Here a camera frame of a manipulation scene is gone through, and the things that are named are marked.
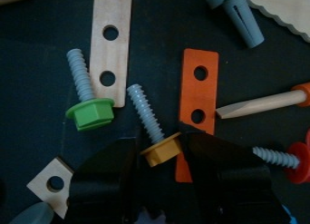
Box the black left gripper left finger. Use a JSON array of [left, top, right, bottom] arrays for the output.
[[64, 137, 140, 224]]

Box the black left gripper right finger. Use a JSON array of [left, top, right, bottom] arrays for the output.
[[176, 121, 291, 224]]

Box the yellow-headed grey toy screw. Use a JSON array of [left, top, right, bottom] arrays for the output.
[[125, 83, 184, 168]]

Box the red-headed grey toy screw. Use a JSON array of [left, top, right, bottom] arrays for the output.
[[251, 141, 310, 185]]

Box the green-headed grey toy screw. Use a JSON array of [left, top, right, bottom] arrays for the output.
[[64, 48, 116, 132]]

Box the square wooden plate with hole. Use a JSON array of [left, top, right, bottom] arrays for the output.
[[25, 156, 74, 220]]

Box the grey-blue rounded toy piece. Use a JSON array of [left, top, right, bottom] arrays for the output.
[[8, 201, 56, 224]]

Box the orange wooden hole strip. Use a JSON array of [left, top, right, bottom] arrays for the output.
[[173, 48, 220, 184]]

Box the natural wooden hole strip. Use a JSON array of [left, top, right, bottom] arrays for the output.
[[88, 0, 133, 109]]

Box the grey-blue slotted toy peg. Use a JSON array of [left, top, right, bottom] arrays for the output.
[[204, 0, 264, 49]]

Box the wooden toy saw blade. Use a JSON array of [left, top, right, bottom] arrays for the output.
[[240, 0, 310, 44]]

